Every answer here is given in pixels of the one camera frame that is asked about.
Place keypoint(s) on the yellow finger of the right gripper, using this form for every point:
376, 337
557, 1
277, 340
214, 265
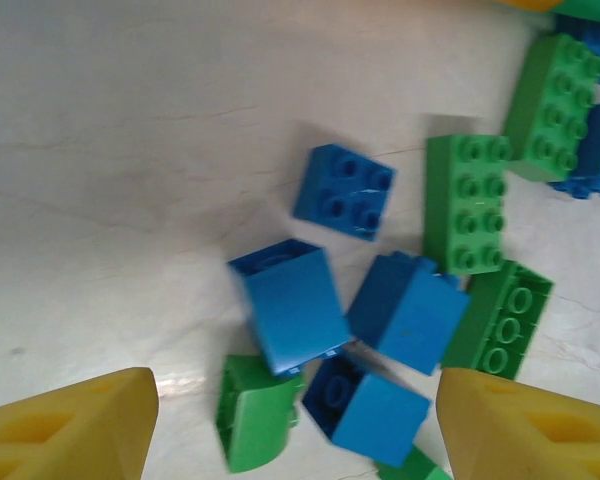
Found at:
526, 3

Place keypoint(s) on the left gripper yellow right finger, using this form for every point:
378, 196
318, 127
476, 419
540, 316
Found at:
520, 435

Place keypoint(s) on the green long lego brick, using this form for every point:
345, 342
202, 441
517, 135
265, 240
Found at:
467, 205
500, 325
555, 107

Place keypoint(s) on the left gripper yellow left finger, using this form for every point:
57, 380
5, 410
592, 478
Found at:
65, 435

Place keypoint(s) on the blue square lego brick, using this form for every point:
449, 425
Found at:
345, 192

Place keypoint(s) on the green curved lego brick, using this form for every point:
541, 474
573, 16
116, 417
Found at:
252, 412

